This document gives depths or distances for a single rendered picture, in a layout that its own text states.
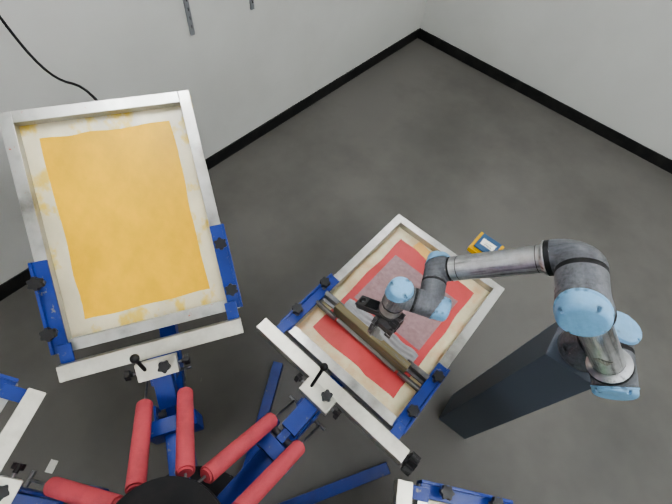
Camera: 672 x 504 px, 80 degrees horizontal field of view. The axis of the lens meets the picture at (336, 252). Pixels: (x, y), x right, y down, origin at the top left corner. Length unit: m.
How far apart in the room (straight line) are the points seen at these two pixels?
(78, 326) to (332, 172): 2.40
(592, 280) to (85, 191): 1.51
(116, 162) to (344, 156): 2.34
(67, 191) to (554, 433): 2.77
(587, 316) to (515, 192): 2.83
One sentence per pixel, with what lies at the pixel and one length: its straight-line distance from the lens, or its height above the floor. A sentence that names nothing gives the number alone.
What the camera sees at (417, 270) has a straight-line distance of 1.84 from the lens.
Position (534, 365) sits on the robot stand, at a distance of 1.68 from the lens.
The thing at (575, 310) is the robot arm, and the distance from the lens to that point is 1.04.
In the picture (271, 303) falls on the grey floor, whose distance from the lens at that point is 2.74.
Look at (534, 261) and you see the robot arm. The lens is 1.17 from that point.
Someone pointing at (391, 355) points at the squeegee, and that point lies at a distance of 1.53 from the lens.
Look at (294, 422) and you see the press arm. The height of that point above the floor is 1.04.
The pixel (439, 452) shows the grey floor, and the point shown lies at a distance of 2.62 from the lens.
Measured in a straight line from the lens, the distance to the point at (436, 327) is 1.74.
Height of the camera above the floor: 2.47
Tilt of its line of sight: 57 degrees down
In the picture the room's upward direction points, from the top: 10 degrees clockwise
